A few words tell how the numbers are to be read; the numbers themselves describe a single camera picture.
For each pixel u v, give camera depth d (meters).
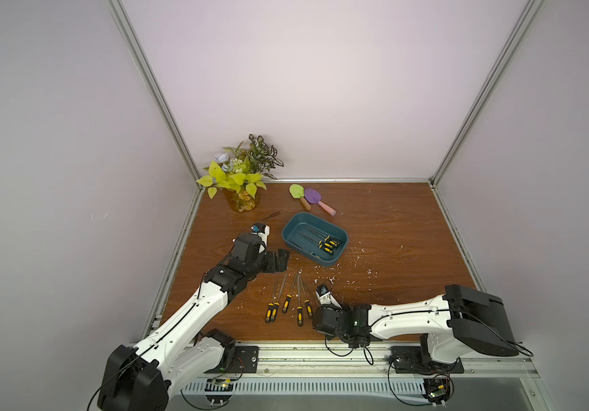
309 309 0.83
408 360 0.73
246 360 0.73
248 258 0.62
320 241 0.97
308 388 0.70
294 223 1.01
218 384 0.72
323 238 1.00
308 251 0.98
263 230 0.73
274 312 0.81
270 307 0.83
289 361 0.75
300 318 0.80
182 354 0.45
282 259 0.73
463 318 0.49
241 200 1.06
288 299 0.85
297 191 1.18
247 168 0.98
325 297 0.73
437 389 0.70
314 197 1.14
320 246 0.97
